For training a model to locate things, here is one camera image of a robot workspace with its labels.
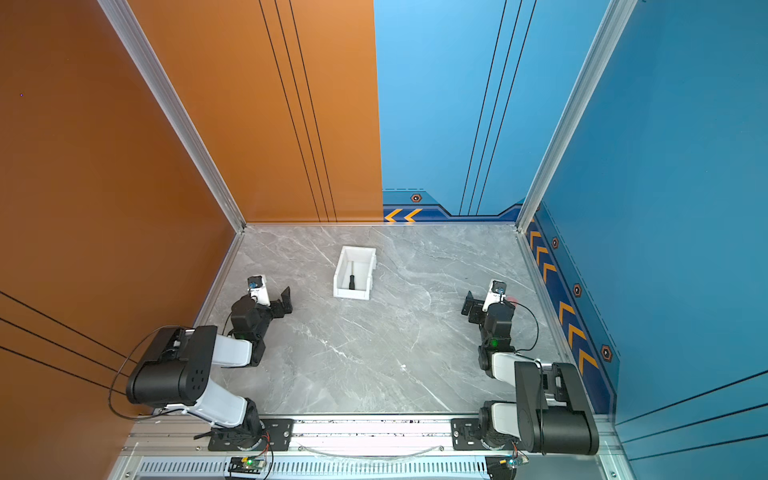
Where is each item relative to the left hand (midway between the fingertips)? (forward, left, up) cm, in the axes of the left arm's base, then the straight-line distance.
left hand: (274, 286), depth 93 cm
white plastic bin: (+16, -26, -8) cm, 32 cm away
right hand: (-3, -65, +1) cm, 65 cm away
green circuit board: (-45, -3, -9) cm, 46 cm away
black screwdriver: (+8, -23, -6) cm, 25 cm away
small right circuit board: (-44, -67, -7) cm, 80 cm away
